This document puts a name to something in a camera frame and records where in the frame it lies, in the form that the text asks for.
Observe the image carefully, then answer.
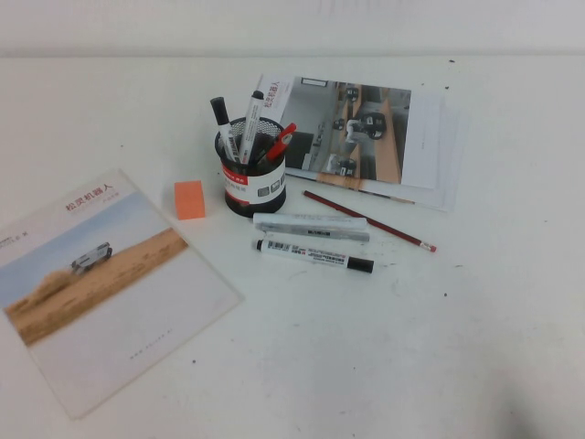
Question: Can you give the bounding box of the white marker black cap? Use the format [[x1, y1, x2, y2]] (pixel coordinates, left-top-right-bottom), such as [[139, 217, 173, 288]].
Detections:
[[209, 96, 242, 164], [250, 238, 376, 276], [238, 89, 266, 166]]

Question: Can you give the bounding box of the glossy white pen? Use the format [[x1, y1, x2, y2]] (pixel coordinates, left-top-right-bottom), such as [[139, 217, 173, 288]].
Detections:
[[251, 211, 369, 233]]

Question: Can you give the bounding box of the black mesh pen holder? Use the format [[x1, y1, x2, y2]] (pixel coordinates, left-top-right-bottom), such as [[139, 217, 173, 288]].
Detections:
[[214, 117, 289, 217]]

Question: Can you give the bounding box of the red pen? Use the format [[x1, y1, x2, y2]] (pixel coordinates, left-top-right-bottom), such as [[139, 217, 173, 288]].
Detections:
[[264, 122, 299, 162]]

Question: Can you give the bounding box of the red pencil with eraser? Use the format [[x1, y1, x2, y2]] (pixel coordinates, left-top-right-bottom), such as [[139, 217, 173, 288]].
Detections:
[[301, 188, 438, 254]]

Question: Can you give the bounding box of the orange foam block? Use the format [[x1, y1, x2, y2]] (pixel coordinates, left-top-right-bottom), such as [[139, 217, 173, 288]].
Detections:
[[174, 179, 208, 222]]

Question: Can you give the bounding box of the brochure with printed edge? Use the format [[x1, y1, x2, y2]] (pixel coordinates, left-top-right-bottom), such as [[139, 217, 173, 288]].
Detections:
[[285, 171, 443, 206]]

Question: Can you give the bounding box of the office photo brochure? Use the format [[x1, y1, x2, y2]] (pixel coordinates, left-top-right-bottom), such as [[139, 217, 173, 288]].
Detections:
[[255, 74, 445, 189]]

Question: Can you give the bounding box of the desert photo brochure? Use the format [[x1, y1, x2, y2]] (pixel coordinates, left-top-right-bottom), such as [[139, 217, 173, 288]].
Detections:
[[0, 167, 246, 422]]

